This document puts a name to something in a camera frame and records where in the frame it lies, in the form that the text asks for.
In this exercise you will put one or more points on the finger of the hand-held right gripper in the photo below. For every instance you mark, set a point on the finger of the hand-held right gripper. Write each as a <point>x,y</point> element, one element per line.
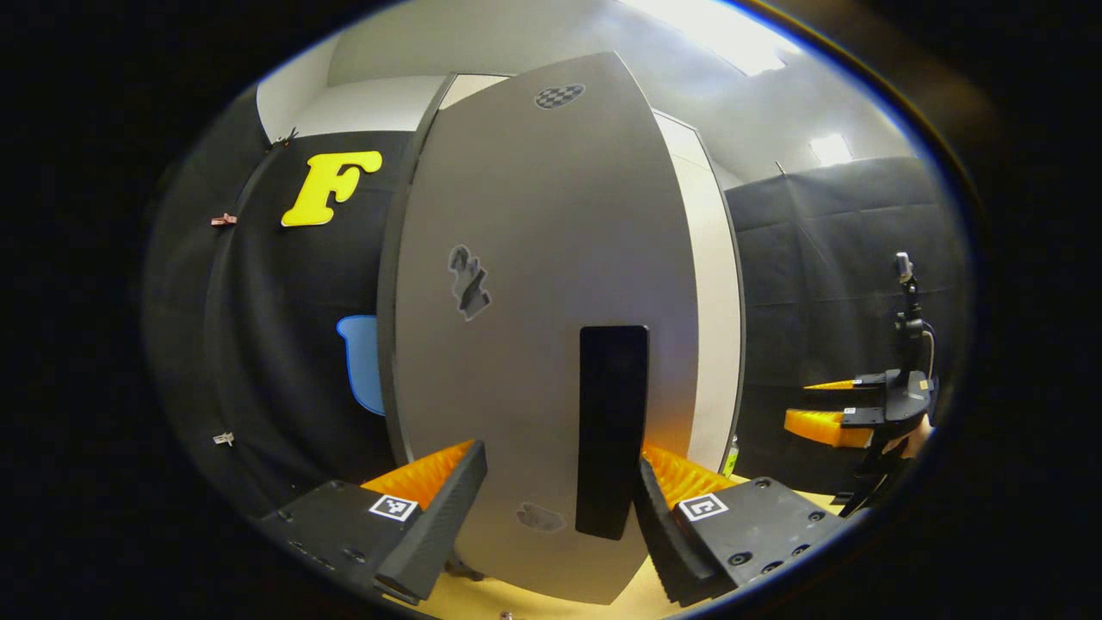
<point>848,384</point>
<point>826,426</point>

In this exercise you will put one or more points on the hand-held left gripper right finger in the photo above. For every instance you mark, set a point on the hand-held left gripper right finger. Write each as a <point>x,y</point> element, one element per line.
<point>671,534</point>

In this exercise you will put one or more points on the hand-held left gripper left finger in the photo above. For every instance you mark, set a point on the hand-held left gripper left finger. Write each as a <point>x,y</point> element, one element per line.
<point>430,534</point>

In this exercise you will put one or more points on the white cabinet door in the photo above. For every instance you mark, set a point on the white cabinet door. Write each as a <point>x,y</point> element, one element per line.
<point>516,258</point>
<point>715,301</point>

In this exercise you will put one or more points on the white and grey shoe cabinet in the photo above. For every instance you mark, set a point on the white and grey shoe cabinet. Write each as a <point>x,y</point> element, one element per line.
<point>385,293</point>

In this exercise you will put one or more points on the black backdrop cloth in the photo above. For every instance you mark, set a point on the black backdrop cloth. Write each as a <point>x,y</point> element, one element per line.
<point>818,275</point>
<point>258,284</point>

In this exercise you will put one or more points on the silver cloth clip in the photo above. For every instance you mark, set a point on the silver cloth clip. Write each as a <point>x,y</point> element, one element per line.
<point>224,438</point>

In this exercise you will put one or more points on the small ceiling light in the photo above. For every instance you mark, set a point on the small ceiling light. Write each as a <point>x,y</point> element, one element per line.
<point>831,149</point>

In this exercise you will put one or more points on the long ceiling light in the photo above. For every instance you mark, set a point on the long ceiling light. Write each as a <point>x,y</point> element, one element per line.
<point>723,34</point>

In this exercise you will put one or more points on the red cloth clip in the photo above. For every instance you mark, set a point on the red cloth clip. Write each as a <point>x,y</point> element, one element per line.
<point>224,220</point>

